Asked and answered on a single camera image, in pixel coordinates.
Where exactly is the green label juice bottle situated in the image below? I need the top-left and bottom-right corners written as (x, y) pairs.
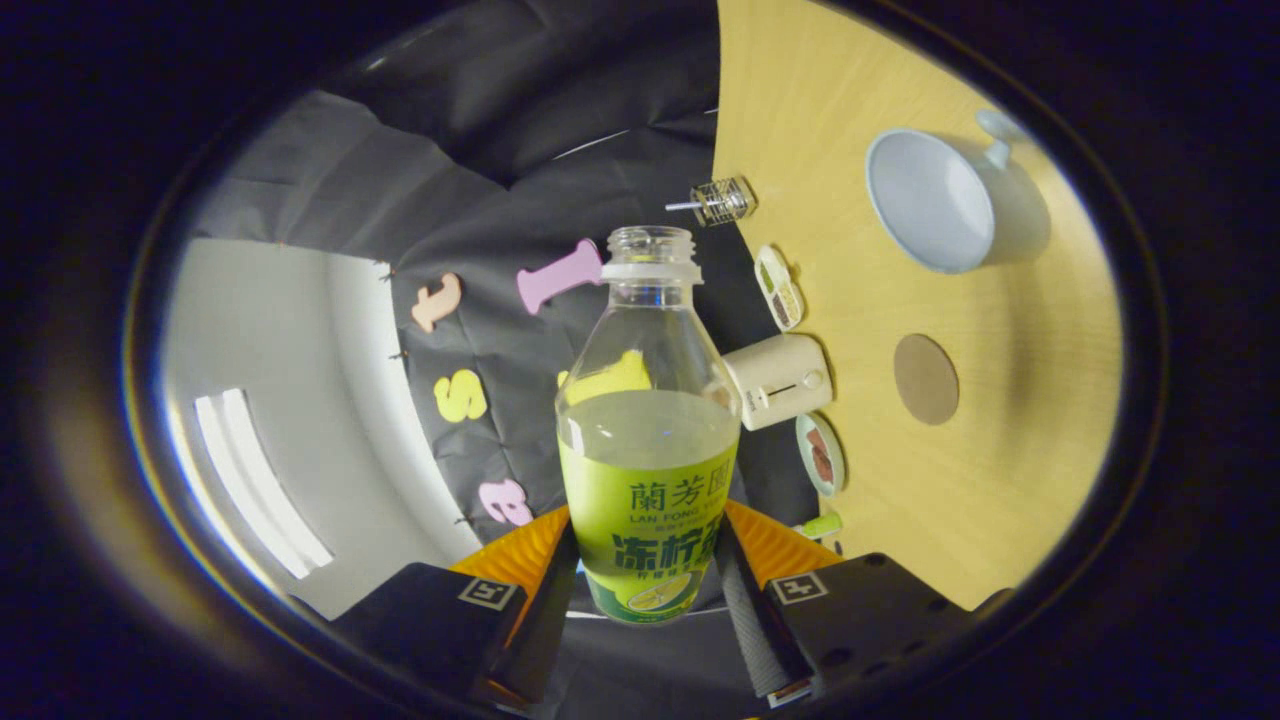
top-left (556, 226), bottom-right (742, 626)

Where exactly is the white cup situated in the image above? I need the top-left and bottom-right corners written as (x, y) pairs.
top-left (865, 108), bottom-right (1051, 275)

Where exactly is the round brown coaster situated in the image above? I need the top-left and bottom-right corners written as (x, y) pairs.
top-left (893, 333), bottom-right (960, 426)

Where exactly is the wire mesh holder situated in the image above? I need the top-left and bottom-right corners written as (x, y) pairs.
top-left (690, 177), bottom-right (758, 227)

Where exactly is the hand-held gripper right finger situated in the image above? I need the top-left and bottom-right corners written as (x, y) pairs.
top-left (712, 498), bottom-right (1016, 709)

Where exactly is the ceiling light panel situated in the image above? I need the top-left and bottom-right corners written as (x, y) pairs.
top-left (193, 388), bottom-right (335, 581)

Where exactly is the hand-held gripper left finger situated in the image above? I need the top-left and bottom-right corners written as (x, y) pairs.
top-left (330, 503), bottom-right (581, 706)

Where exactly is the white divided tray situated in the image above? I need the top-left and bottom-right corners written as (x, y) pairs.
top-left (753, 245), bottom-right (805, 332)

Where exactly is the black backdrop cloth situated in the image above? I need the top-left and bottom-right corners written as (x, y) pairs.
top-left (190, 0), bottom-right (841, 720)

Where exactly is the cream toaster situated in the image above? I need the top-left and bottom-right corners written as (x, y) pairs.
top-left (722, 333), bottom-right (834, 432)

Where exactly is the pale green plate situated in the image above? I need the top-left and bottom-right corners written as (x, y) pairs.
top-left (795, 413), bottom-right (847, 498)

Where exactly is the wooden table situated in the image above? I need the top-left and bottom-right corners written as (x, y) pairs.
top-left (712, 0), bottom-right (1126, 611)

